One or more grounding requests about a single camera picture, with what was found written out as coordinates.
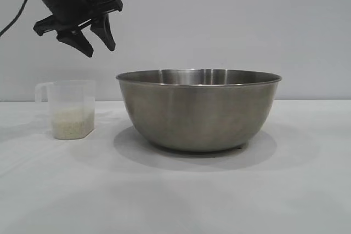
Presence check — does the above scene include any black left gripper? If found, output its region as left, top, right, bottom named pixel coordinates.
left=18, top=0, right=123, bottom=58

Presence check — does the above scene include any translucent plastic measuring cup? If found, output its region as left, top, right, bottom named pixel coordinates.
left=35, top=79, right=97, bottom=140

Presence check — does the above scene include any white uncooked rice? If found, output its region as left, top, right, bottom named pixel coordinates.
left=52, top=107, right=96, bottom=140

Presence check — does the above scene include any stainless steel mixing bowl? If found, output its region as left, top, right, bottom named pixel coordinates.
left=115, top=69, right=283, bottom=153

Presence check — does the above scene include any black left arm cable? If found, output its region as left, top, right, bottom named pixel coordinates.
left=0, top=0, right=33, bottom=37

